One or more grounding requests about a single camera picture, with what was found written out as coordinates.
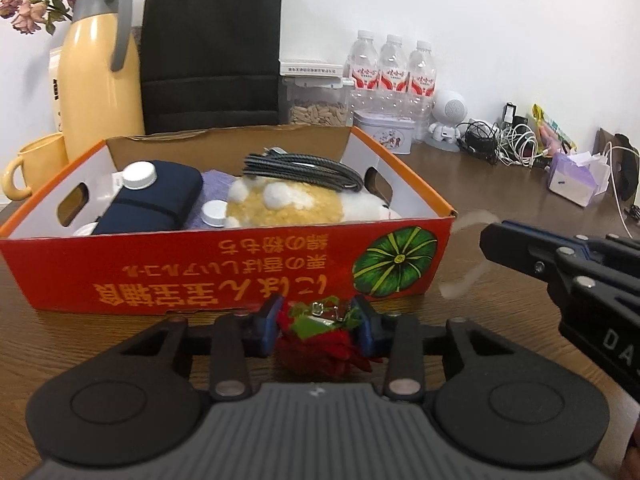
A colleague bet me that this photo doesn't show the black paper bag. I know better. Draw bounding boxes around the black paper bag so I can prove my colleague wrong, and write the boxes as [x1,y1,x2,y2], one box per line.
[141,0,286,136]

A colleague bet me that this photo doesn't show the yellow plush toy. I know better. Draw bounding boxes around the yellow plush toy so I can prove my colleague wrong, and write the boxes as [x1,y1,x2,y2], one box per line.
[224,176,403,228]

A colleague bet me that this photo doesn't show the red artificial rose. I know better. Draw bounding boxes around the red artificial rose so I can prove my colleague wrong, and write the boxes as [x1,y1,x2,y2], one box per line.
[275,300,376,378]

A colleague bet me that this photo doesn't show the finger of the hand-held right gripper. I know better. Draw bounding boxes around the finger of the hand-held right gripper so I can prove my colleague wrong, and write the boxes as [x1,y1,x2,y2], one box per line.
[480,222,640,331]
[502,220,640,281]

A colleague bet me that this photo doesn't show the yellow thermos jug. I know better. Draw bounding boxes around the yellow thermos jug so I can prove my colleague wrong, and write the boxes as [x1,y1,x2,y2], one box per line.
[57,0,146,161]

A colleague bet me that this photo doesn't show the clear water bottle red label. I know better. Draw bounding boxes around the clear water bottle red label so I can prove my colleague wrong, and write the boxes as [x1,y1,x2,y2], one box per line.
[348,30,379,111]
[407,40,437,136]
[378,34,408,111]

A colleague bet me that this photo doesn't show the purple woven cloth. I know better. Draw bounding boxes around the purple woven cloth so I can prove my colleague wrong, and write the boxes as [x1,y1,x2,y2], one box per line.
[187,169,241,231]

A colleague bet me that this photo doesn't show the clear seed container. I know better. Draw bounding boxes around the clear seed container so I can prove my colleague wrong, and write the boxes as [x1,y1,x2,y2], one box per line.
[281,77,353,127]

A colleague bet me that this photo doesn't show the white flat box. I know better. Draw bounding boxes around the white flat box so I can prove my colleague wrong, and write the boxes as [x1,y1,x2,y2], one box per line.
[279,60,346,78]

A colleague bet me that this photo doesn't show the orange cardboard box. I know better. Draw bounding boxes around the orange cardboard box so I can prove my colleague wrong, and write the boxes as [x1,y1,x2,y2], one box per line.
[0,125,457,316]

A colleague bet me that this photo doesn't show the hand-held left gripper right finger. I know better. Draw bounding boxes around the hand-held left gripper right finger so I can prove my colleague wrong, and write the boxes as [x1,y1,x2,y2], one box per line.
[352,296,523,401]

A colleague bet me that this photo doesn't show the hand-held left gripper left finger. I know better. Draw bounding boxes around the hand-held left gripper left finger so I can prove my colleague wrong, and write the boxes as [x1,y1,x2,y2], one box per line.
[112,294,283,401]

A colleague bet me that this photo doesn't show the white robot speaker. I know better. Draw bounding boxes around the white robot speaker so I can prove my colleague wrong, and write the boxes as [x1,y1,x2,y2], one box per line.
[425,90,470,153]

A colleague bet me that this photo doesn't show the yellow mug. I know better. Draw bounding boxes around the yellow mug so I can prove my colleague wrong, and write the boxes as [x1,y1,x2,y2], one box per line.
[0,132,70,203]

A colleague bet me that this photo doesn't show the grey braided cable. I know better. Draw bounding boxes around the grey braided cable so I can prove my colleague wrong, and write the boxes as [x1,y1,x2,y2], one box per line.
[242,147,365,193]

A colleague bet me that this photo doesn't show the tangle of charger cables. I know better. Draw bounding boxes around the tangle of charger cables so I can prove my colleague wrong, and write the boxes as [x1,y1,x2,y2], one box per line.
[456,117,556,171]

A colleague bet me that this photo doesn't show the navy blue case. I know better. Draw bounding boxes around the navy blue case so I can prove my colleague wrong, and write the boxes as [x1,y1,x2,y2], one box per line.
[92,160,203,235]

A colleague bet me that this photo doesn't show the colourful snack packets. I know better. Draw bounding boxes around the colourful snack packets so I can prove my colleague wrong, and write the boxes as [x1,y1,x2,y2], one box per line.
[531,104,578,156]

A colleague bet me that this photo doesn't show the white milk carton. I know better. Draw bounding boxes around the white milk carton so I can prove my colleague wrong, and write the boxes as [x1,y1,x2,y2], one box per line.
[47,46,66,133]

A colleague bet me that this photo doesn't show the white printed tin box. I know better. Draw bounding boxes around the white printed tin box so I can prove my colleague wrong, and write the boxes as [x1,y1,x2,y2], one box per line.
[352,109,416,155]

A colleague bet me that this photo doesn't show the purple tissue pack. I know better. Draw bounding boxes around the purple tissue pack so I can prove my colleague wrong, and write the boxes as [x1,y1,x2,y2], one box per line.
[547,150,612,208]

